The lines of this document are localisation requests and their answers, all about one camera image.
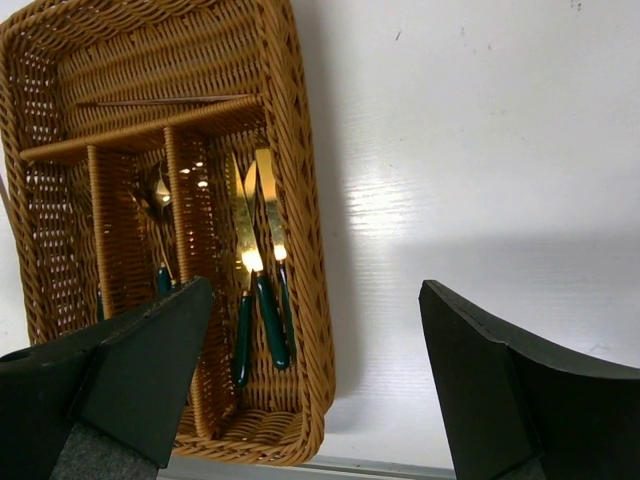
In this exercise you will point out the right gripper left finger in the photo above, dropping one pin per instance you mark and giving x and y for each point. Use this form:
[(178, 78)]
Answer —
[(104, 402)]

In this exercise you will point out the copper chopstick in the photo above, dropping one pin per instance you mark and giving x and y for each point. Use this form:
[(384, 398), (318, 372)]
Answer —
[(164, 101)]

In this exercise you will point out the brown wicker cutlery tray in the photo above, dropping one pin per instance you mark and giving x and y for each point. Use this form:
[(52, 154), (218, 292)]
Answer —
[(77, 228)]

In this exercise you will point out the aluminium front rail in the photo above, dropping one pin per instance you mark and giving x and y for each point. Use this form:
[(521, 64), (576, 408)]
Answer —
[(320, 467)]

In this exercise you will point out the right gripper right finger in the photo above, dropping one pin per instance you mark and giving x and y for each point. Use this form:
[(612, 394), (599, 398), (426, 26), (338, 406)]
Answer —
[(518, 406)]

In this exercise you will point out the gold spoon green handle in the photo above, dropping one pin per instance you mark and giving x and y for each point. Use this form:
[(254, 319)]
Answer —
[(153, 198)]

